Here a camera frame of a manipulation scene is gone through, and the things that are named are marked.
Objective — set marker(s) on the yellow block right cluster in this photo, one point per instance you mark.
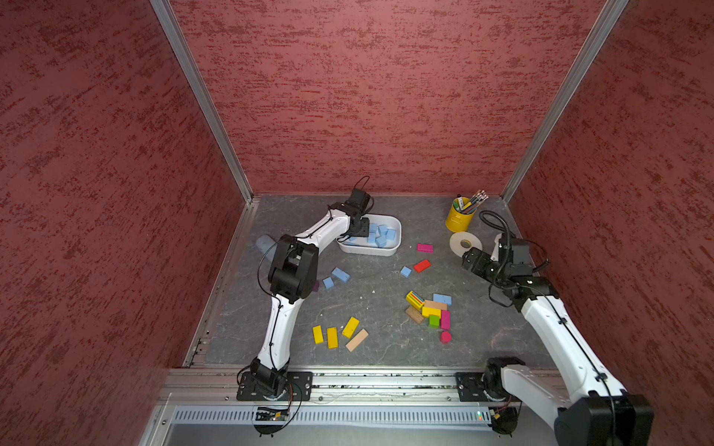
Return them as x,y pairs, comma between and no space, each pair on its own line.
427,312

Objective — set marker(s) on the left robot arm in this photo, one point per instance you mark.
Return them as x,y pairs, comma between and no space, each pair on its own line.
292,275

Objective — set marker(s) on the long blue block left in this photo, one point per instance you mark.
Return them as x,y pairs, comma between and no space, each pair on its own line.
342,275

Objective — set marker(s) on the red block right cluster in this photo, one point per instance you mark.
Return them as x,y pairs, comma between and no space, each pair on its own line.
422,266

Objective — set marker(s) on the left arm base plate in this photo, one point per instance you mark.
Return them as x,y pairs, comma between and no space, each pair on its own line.
298,387

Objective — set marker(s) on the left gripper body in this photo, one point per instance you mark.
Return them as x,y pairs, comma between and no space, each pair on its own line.
362,229

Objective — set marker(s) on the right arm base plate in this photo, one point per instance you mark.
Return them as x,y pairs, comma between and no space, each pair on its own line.
480,387

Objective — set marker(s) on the tan block right cluster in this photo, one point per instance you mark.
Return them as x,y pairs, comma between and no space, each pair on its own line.
435,305

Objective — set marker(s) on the magenta long block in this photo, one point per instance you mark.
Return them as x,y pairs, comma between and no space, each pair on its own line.
445,320

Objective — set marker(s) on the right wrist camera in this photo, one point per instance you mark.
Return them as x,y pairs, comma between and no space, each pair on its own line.
496,248

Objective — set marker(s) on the striped yellow block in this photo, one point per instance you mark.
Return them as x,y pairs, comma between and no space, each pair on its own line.
415,301

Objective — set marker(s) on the pens in can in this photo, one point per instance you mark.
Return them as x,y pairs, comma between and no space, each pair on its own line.
474,200

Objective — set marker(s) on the long tan wooden block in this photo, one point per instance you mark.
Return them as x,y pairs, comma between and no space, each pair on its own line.
357,340

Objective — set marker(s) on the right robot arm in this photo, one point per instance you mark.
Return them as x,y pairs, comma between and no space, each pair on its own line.
595,408

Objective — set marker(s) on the yellow long block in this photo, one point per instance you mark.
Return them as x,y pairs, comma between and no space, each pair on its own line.
350,328

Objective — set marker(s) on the white tape roll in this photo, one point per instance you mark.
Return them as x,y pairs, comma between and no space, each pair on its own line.
461,242

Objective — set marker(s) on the brown wooden block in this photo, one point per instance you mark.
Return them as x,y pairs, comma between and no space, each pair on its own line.
415,315

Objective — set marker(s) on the yellow pen holder can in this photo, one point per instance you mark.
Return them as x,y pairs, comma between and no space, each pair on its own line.
458,220

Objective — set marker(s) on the blue block right cluster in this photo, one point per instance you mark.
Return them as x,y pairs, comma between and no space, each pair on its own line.
443,299

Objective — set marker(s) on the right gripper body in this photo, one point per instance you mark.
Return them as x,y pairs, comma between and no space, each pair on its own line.
483,266

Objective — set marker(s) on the white plastic tray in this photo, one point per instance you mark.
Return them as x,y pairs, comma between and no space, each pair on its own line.
384,238

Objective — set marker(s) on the magenta flat block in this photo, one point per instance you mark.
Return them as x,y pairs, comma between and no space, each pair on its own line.
425,248

